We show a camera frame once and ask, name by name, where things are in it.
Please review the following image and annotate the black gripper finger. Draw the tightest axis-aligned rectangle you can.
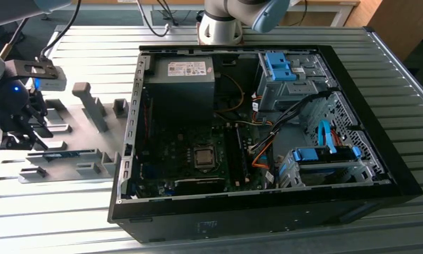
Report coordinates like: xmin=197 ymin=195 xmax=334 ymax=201
xmin=24 ymin=89 xmax=55 ymax=139
xmin=0 ymin=124 xmax=49 ymax=152

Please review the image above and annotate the black white wire bundle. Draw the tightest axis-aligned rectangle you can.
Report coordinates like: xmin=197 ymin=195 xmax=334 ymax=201
xmin=249 ymin=91 xmax=332 ymax=156

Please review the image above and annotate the grey power supply unit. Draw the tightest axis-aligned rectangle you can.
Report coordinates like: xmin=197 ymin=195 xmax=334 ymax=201
xmin=145 ymin=56 xmax=218 ymax=126

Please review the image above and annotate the blue plastic drive latch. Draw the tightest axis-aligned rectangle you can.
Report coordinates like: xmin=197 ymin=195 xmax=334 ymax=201
xmin=264 ymin=52 xmax=298 ymax=81

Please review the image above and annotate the black RAM slot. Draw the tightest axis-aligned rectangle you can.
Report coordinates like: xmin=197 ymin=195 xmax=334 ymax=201
xmin=225 ymin=122 xmax=241 ymax=185
xmin=233 ymin=122 xmax=252 ymax=183
xmin=229 ymin=123 xmax=246 ymax=185
xmin=221 ymin=123 xmax=237 ymax=185

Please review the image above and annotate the brown wooden cabinet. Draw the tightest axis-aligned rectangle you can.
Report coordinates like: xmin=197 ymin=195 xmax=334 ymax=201
xmin=345 ymin=0 xmax=423 ymax=63

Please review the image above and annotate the grey parts rack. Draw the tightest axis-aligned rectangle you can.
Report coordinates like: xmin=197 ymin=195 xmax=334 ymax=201
xmin=17 ymin=82 xmax=131 ymax=184

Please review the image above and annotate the blue RAM stick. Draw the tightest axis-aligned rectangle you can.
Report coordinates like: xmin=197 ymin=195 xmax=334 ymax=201
xmin=43 ymin=151 xmax=81 ymax=159

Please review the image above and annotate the silver CPU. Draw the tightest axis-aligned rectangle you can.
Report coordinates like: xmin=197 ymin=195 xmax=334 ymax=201
xmin=195 ymin=148 xmax=216 ymax=165

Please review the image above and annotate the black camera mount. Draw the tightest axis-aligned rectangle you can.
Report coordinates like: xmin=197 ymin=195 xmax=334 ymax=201
xmin=11 ymin=59 xmax=60 ymax=80

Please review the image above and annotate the black graphics card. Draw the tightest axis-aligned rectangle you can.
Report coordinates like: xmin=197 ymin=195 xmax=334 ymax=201
xmin=173 ymin=176 xmax=226 ymax=195

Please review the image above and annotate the metal drive cage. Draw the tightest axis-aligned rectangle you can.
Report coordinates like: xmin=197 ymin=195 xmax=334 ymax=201
xmin=256 ymin=51 xmax=340 ymax=113

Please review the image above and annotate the black PC case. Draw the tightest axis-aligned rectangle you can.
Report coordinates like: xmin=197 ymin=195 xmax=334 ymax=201
xmin=108 ymin=44 xmax=423 ymax=243

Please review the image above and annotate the wooden desk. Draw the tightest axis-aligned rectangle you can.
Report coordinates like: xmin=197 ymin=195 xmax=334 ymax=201
xmin=285 ymin=0 xmax=361 ymax=28

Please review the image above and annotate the metal CPU socket cover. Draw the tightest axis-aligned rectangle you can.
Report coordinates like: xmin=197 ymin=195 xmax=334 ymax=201
xmin=192 ymin=143 xmax=220 ymax=170

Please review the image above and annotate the hard disk in blue carrier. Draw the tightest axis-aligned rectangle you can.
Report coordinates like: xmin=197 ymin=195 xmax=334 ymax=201
xmin=292 ymin=144 xmax=361 ymax=164

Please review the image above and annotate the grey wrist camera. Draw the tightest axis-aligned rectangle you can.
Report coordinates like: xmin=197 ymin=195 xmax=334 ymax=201
xmin=35 ymin=65 xmax=68 ymax=92

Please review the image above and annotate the green motherboard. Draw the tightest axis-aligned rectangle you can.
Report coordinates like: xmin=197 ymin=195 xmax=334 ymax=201
xmin=136 ymin=123 xmax=269 ymax=198

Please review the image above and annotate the metal disk bay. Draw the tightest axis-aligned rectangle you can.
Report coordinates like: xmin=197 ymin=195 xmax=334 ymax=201
xmin=278 ymin=148 xmax=374 ymax=187

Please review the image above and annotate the blue flat wire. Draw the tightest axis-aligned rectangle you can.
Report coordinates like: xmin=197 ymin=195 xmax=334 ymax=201
xmin=318 ymin=120 xmax=338 ymax=154

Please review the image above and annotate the orange yellow red wire bundle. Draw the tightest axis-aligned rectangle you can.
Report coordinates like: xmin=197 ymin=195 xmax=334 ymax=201
xmin=250 ymin=150 xmax=273 ymax=169

